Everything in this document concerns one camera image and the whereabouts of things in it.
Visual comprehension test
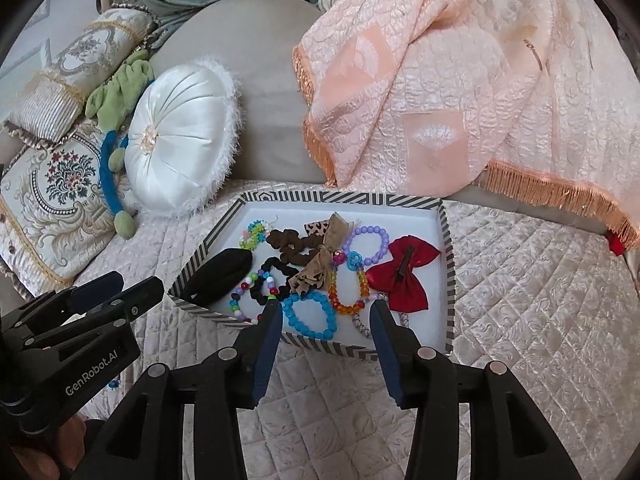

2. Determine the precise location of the green flower bead bracelet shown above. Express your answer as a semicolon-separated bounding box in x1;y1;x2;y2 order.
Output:
238;218;271;252

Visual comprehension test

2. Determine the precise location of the black hair clip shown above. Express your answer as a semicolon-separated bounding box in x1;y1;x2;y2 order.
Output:
180;248;253;308

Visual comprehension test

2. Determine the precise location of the purple bead bracelet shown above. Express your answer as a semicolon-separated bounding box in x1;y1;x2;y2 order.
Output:
342;224;391;268

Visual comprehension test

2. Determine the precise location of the green blue plush toy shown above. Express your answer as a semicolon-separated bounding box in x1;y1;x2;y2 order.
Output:
85;49;155;240

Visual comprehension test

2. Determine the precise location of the red satin bow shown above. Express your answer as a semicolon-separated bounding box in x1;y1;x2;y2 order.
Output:
366;235;440;314

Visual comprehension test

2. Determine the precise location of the brown scrunchie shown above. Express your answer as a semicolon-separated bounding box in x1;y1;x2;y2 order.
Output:
266;229;323;268

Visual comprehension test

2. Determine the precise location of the round white satin pillow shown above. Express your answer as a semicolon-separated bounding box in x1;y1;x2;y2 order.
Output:
124;56;241;217

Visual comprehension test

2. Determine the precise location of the multicolour round bead bracelet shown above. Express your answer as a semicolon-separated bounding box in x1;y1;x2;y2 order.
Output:
228;268;281;325

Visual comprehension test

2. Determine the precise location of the white purple braided bracelet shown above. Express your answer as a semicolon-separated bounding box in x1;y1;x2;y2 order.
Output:
350;292;411;340

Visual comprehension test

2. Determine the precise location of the leopard print tan bow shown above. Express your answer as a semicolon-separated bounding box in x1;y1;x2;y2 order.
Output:
288;212;352;295

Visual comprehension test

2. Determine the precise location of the peach fringed blanket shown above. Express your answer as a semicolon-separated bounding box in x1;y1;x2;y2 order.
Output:
293;0;639;247

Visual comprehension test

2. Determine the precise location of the cream bolster pillow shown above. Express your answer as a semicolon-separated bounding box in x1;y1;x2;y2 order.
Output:
3;8;153;148

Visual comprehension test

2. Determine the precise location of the person's left hand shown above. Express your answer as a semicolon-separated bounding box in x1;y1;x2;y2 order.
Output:
11;414;87;480

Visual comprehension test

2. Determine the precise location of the embroidered square cream pillow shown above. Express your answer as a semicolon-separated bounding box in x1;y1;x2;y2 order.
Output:
1;122;115;299

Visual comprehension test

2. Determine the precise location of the black white striped tray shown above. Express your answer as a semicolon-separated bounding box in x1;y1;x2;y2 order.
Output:
168;188;456;354

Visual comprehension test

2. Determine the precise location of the red object under blanket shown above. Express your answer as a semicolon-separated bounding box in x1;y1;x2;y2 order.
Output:
605;230;626;257

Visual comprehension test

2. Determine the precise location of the grey upholstered headboard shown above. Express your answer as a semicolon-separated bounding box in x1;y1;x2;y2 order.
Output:
151;0;326;183

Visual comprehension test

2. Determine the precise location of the black scrunchie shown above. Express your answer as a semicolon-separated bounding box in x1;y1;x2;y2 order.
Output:
250;257;297;306

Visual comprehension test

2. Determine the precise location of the orange yellow transparent bead bracelet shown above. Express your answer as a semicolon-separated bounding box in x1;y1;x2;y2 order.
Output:
327;249;373;317

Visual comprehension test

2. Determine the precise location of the blue bead bracelet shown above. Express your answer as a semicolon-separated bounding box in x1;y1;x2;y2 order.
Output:
280;289;340;343

